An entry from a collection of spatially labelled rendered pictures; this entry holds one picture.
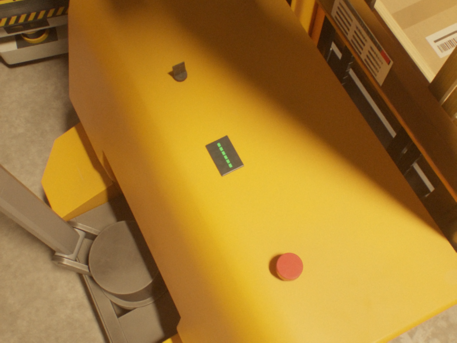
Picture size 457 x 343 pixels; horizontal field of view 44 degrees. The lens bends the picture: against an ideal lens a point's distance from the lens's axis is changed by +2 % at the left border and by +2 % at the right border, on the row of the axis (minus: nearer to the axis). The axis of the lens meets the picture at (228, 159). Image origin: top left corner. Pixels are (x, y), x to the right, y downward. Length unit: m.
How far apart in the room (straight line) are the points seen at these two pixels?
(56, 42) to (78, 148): 0.57
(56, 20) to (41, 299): 0.86
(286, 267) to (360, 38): 0.37
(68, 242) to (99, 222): 0.20
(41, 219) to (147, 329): 0.44
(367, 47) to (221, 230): 0.36
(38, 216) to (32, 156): 0.83
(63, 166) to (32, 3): 0.55
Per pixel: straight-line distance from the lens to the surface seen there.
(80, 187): 1.50
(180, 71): 0.95
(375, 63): 0.90
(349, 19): 0.92
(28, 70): 2.12
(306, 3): 1.33
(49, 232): 1.23
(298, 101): 0.95
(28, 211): 1.11
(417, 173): 1.32
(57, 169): 1.55
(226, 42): 1.00
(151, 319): 1.46
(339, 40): 1.46
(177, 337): 1.36
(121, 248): 1.34
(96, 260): 1.35
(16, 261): 1.88
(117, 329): 1.47
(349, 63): 1.30
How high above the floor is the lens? 1.73
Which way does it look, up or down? 69 degrees down
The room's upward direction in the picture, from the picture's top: 1 degrees counter-clockwise
